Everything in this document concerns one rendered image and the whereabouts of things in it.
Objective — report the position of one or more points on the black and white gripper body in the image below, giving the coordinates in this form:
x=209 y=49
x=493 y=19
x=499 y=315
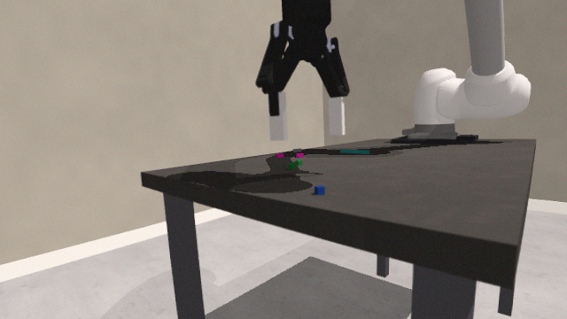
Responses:
x=305 y=17

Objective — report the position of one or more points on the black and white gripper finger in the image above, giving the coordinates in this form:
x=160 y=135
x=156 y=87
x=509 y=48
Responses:
x=276 y=70
x=331 y=70

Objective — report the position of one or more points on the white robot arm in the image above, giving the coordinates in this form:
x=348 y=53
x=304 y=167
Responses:
x=491 y=89

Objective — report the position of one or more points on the green rod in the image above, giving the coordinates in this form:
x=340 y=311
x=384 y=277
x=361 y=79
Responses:
x=294 y=164

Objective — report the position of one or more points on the small blue cube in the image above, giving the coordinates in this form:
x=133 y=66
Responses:
x=319 y=190

